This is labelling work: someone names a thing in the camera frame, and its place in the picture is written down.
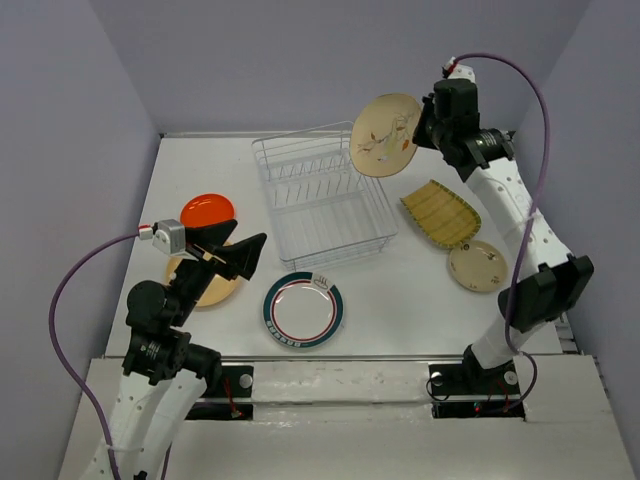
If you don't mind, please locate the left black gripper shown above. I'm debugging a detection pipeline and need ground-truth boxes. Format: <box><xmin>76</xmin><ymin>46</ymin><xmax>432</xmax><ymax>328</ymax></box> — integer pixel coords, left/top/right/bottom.
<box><xmin>171</xmin><ymin>217</ymin><xmax>268</xmax><ymax>323</ymax></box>

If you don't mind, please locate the beige plate with leaf design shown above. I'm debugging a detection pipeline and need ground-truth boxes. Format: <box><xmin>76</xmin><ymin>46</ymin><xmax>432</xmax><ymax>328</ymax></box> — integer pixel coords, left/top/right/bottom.
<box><xmin>350</xmin><ymin>93</ymin><xmax>422</xmax><ymax>178</ymax></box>

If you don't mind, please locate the white plate with green rim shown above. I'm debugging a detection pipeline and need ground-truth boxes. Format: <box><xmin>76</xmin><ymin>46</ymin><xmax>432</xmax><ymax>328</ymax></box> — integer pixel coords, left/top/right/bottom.
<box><xmin>262</xmin><ymin>271</ymin><xmax>345</xmax><ymax>350</ymax></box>

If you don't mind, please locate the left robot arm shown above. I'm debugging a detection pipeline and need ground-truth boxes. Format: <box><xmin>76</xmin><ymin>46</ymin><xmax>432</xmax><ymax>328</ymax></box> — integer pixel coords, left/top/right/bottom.
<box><xmin>82</xmin><ymin>219</ymin><xmax>267</xmax><ymax>479</ymax></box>

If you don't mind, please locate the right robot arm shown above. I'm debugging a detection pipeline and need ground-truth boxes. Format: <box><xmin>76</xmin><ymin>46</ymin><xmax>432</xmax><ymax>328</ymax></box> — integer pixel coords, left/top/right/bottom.
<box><xmin>413</xmin><ymin>78</ymin><xmax>594</xmax><ymax>392</ymax></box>

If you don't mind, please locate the tan round plate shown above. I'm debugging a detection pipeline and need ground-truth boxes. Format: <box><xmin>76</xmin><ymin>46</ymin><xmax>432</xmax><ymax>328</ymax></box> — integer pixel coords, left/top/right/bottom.
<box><xmin>164</xmin><ymin>257</ymin><xmax>241</xmax><ymax>309</ymax></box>

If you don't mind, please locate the orange translucent plate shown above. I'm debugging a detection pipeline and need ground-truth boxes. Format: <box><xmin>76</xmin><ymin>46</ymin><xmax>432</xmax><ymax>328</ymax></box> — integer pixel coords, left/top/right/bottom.
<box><xmin>180</xmin><ymin>193</ymin><xmax>235</xmax><ymax>227</ymax></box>

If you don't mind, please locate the yellow bamboo-pattern rectangular plate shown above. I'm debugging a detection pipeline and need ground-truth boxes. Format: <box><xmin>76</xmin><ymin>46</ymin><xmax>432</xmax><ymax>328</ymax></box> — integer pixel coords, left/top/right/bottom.
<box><xmin>400</xmin><ymin>180</ymin><xmax>482</xmax><ymax>250</ymax></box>

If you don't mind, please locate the small cream plate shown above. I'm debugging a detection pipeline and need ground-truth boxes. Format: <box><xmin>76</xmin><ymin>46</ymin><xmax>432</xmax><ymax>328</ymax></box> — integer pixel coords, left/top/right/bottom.
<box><xmin>448</xmin><ymin>240</ymin><xmax>508</xmax><ymax>293</ymax></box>

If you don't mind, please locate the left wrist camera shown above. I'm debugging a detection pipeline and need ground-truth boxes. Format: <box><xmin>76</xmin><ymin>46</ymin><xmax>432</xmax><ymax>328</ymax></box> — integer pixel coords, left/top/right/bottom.
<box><xmin>152</xmin><ymin>219</ymin><xmax>186</xmax><ymax>257</ymax></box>

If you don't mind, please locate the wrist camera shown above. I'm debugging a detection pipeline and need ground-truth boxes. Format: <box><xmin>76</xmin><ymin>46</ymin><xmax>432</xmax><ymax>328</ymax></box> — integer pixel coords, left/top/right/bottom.
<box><xmin>442</xmin><ymin>57</ymin><xmax>476</xmax><ymax>83</ymax></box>
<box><xmin>152</xmin><ymin>219</ymin><xmax>186</xmax><ymax>257</ymax></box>

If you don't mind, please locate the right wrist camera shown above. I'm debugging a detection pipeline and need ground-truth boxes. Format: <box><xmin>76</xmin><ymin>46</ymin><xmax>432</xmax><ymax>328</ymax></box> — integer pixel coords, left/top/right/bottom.
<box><xmin>442</xmin><ymin>57</ymin><xmax>476</xmax><ymax>83</ymax></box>

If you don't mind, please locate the white wire dish rack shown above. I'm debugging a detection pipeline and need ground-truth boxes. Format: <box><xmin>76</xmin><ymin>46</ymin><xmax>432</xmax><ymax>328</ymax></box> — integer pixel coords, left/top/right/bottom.
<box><xmin>252</xmin><ymin>121</ymin><xmax>398</xmax><ymax>271</ymax></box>

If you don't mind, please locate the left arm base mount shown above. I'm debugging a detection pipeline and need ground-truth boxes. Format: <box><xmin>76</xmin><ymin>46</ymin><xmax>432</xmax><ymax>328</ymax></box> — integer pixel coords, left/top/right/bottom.
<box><xmin>186</xmin><ymin>364</ymin><xmax>254</xmax><ymax>421</ymax></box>

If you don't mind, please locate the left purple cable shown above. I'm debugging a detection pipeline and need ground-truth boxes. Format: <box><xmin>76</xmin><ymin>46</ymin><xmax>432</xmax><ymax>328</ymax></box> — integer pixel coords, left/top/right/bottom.
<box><xmin>48</xmin><ymin>227</ymin><xmax>174</xmax><ymax>480</ymax></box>

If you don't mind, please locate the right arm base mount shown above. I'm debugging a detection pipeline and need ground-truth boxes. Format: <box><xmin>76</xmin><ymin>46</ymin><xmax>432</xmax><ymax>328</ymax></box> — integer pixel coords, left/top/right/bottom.
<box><xmin>425</xmin><ymin>362</ymin><xmax>525</xmax><ymax>419</ymax></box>

